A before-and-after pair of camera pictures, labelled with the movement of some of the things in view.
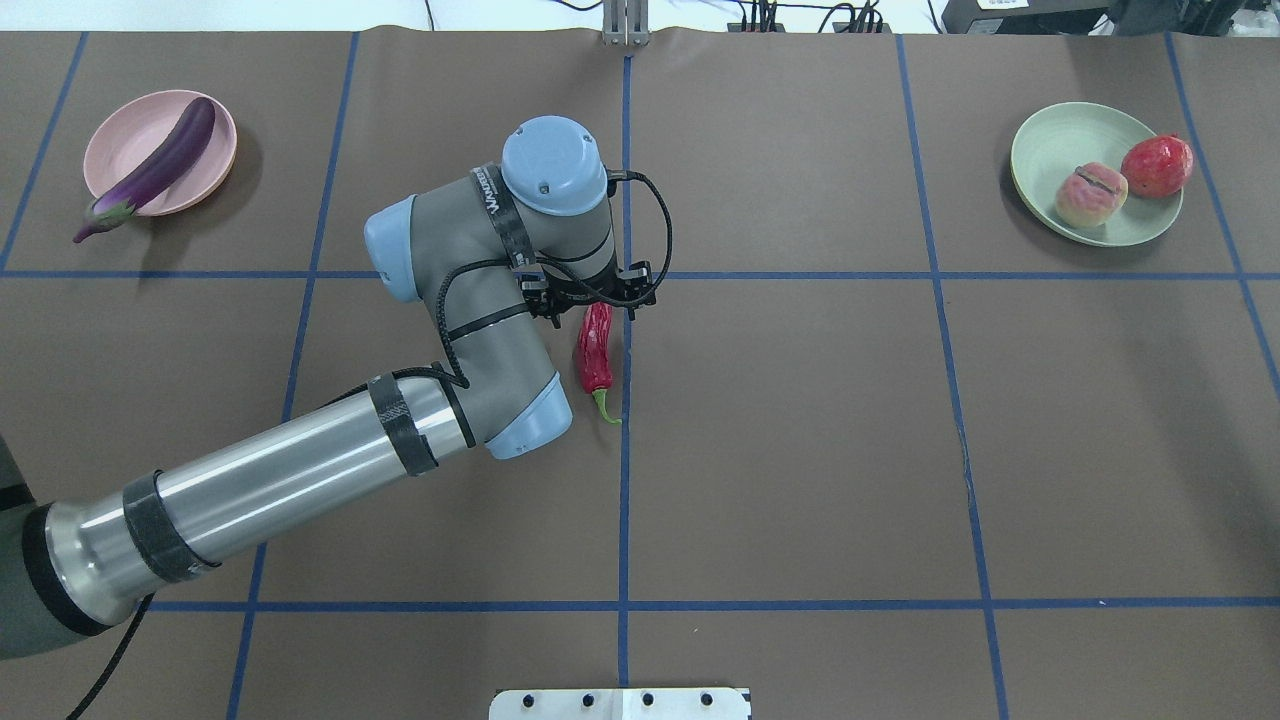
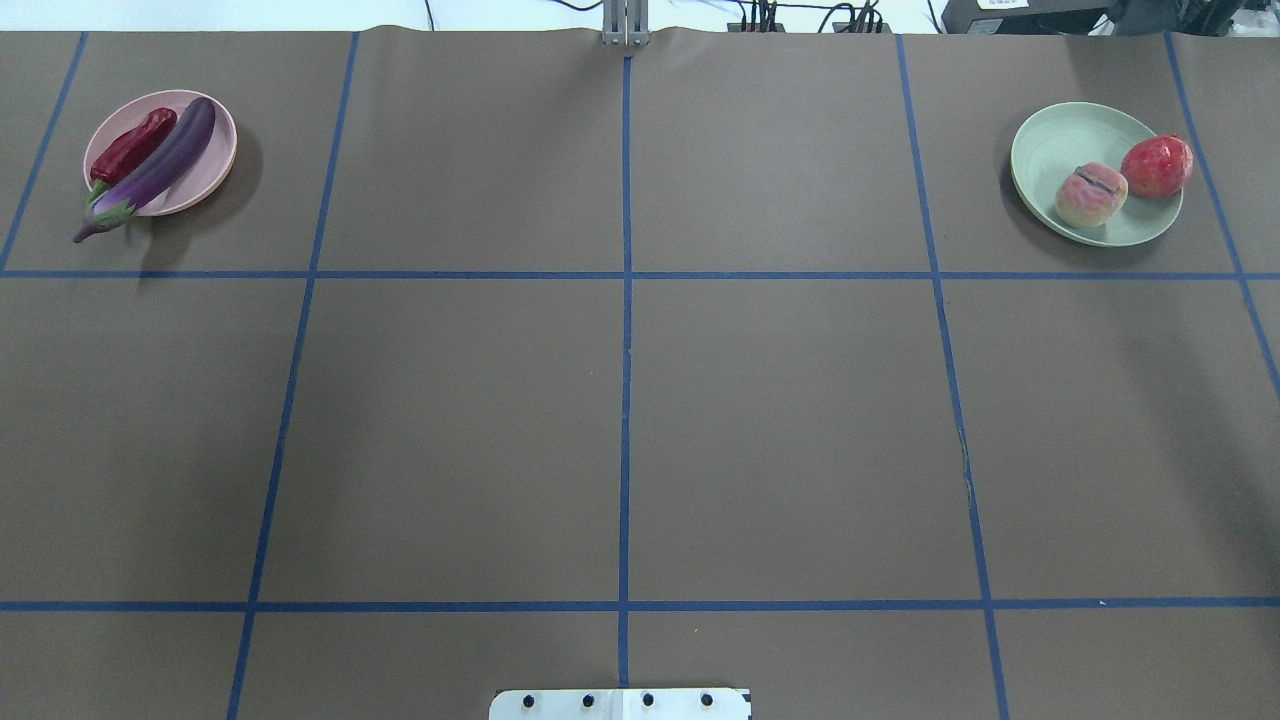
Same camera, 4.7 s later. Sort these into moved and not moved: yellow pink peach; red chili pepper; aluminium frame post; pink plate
Moved: red chili pepper
Not moved: aluminium frame post; pink plate; yellow pink peach
